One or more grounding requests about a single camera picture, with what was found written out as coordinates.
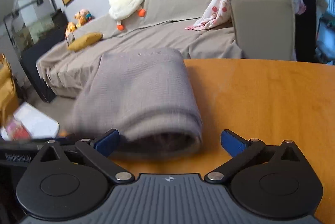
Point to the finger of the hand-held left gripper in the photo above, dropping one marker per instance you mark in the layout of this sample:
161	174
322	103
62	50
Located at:
66	138

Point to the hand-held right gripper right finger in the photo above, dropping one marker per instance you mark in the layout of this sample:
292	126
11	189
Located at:
231	141

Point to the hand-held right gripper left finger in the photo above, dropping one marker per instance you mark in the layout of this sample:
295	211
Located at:
108	141

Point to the striped shirt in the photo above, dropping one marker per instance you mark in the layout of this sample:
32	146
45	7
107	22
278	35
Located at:
141	93

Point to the white booklet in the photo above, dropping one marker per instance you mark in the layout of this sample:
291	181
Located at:
34	121

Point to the yellow chair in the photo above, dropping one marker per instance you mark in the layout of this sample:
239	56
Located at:
7	87

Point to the black cabinet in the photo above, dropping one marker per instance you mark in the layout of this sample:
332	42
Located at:
39	61

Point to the small yellow pillow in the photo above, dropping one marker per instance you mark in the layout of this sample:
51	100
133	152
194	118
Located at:
85	42

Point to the yellow plush toy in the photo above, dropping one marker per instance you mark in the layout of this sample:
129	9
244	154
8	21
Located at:
70	29

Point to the glass tank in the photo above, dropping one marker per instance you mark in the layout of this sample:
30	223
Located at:
31	25

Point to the grey sofa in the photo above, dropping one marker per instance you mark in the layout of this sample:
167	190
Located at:
167	38

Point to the colourful plush toy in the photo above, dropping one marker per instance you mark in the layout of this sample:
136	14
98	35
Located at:
82	17

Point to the white duck plush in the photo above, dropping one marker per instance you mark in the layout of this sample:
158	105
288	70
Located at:
125	1

